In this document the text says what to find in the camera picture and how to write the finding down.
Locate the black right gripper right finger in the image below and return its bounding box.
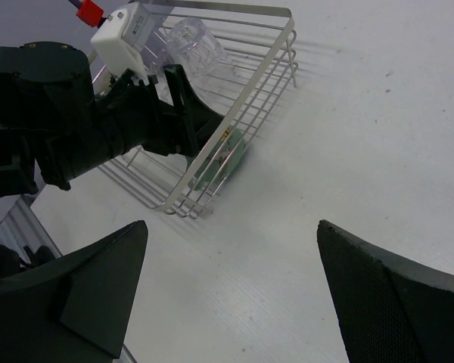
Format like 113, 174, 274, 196
317, 220, 454, 362

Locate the metal wire dish rack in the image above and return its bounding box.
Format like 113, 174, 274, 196
100, 1, 298, 219

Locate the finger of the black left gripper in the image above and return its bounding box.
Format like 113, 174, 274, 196
160, 64, 224, 157

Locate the clear glass tumbler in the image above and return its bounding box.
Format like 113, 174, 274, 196
163, 17, 235, 105

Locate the right black base bracket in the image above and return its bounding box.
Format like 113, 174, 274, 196
0, 244, 56, 279

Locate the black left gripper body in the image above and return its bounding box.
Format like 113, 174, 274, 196
34, 73, 197, 189

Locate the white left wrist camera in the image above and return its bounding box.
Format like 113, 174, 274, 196
71, 1, 166, 85

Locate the aluminium mounting rail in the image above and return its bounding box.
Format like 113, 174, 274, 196
0, 196, 61, 263

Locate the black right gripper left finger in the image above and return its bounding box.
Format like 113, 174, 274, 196
0, 221, 148, 362

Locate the small green teal cup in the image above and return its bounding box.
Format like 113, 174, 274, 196
188, 128, 247, 191

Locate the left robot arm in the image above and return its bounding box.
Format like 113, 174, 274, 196
0, 42, 223, 198

